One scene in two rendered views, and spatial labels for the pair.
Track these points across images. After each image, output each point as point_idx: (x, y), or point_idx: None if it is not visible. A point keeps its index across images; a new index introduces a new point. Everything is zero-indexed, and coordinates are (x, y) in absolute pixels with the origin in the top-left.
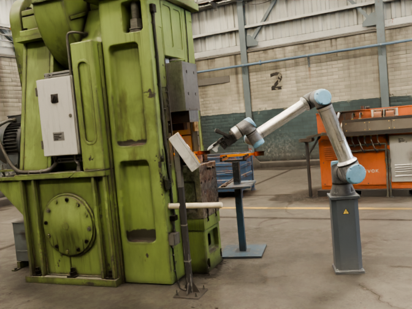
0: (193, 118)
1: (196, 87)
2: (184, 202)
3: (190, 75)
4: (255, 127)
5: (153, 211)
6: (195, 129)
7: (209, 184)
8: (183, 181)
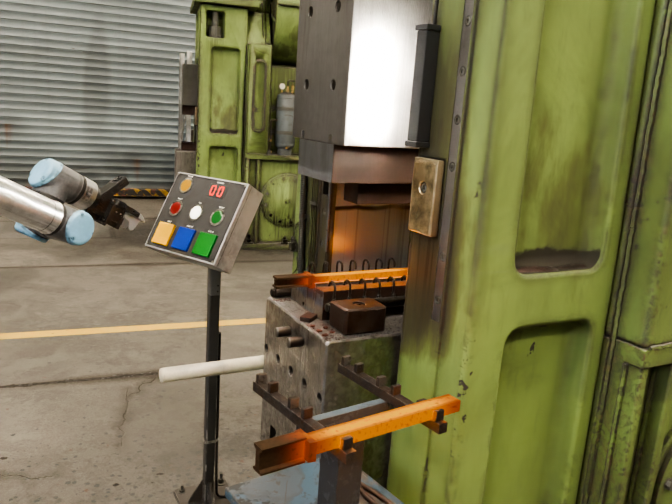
0: (310, 164)
1: (340, 59)
2: (208, 325)
3: (324, 21)
4: (32, 187)
5: None
6: (409, 223)
7: (289, 383)
8: (209, 285)
